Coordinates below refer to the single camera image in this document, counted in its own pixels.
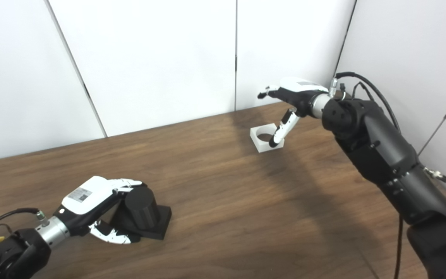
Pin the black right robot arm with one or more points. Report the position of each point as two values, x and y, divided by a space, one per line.
385 155

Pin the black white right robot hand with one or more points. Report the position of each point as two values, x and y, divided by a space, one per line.
298 93

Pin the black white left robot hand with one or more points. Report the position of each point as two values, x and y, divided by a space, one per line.
87 197

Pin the black peg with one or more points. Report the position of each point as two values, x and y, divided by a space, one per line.
141 211

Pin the white square piece with hole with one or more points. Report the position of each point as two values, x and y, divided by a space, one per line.
258 144

